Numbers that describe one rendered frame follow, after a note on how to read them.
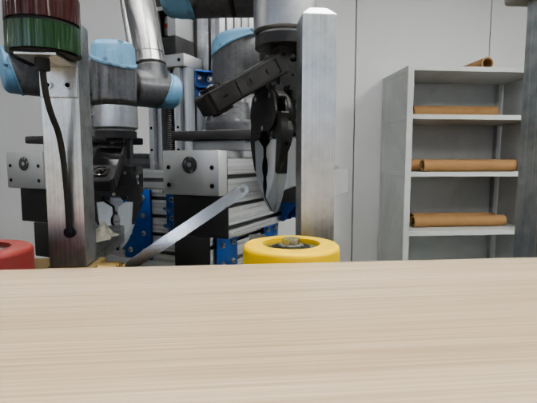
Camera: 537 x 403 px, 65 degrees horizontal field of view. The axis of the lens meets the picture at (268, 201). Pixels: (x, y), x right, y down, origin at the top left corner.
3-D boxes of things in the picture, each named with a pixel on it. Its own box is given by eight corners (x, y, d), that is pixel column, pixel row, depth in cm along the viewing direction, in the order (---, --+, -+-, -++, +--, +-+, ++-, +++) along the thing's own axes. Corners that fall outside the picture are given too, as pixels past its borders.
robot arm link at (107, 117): (132, 104, 72) (82, 103, 71) (133, 132, 72) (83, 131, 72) (141, 109, 79) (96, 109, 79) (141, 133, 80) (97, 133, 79)
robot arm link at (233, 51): (216, 94, 107) (216, 39, 106) (270, 93, 106) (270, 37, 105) (206, 86, 95) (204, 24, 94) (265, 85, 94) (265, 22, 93)
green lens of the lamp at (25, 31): (25, 61, 40) (23, 37, 40) (91, 63, 40) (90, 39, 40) (-11, 45, 34) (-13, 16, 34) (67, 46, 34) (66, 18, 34)
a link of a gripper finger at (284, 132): (293, 173, 49) (293, 96, 48) (281, 173, 48) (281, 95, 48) (275, 173, 53) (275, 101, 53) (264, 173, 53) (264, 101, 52)
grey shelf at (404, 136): (376, 289, 320) (382, 78, 305) (490, 285, 328) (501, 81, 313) (400, 309, 276) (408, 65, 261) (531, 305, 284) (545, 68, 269)
